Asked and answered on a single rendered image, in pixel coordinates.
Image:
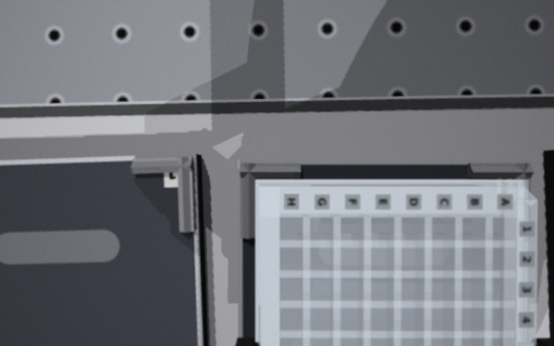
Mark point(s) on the grey flat base plate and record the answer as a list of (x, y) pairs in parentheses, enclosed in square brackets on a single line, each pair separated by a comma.
[(93, 51)]

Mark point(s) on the grey well plate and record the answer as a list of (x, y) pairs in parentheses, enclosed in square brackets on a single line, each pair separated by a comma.
[(488, 294)]

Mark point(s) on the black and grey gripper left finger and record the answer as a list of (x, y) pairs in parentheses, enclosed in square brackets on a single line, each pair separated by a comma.
[(246, 341)]

